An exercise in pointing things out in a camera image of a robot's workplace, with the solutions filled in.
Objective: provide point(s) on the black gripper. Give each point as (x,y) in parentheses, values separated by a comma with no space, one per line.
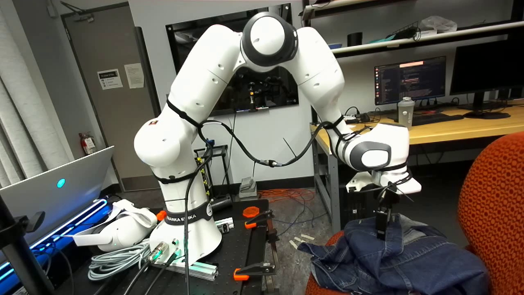
(383,210)

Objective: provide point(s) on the blue jean jacket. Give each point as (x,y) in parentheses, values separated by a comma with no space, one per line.
(393,263)

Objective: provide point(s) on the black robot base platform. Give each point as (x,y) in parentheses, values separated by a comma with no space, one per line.
(234,251)

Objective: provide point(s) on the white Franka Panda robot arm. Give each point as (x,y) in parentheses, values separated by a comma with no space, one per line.
(190,109)

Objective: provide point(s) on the orange fabric office chair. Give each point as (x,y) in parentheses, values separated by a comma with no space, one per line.
(491,207)

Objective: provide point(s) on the white tape strip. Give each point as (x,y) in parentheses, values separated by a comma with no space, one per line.
(308,237)
(293,245)
(299,242)

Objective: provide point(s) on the clear plastic bottle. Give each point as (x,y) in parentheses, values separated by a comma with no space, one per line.
(406,112)

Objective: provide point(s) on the black keyboard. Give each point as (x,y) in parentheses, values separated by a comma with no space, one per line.
(435,117)

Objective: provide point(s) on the wooden desk with metal legs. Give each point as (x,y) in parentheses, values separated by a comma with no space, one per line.
(463,128)

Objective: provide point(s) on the orange black clamp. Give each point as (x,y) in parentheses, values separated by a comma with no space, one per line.
(250,214)
(242,274)

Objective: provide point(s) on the grey metal block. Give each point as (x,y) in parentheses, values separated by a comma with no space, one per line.
(247,189)

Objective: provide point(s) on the monitor showing code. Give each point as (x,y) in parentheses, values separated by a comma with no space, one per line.
(409,83)

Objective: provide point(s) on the large black monitor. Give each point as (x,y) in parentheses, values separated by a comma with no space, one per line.
(485,66)

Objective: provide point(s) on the small black box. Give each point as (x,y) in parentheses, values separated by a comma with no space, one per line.
(354,38)

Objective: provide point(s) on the aluminium extrusion bar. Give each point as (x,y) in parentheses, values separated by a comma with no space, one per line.
(190,268)

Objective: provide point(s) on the clear plastic container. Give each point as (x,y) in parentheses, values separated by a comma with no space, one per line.
(435,27)

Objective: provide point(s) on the white plastic cover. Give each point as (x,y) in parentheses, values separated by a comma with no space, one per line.
(124,227)

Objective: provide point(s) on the grey door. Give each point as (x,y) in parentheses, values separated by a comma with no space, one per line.
(108,137)

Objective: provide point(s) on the plain white paper sign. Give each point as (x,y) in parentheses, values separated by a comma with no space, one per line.
(134,76)

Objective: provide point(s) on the red fire extinguisher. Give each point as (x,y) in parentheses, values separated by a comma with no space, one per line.
(85,145)

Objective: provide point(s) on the white paper sign with text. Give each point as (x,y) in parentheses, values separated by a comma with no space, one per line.
(110,79)

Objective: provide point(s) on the silver laptop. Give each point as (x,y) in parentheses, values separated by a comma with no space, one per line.
(54,202)

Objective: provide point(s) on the black metal frame stand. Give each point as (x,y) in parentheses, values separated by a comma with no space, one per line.
(221,164)

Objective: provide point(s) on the black wall screen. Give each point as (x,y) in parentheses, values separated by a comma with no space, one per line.
(262,87)

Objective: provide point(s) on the white wall shelf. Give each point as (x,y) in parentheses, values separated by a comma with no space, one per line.
(435,37)

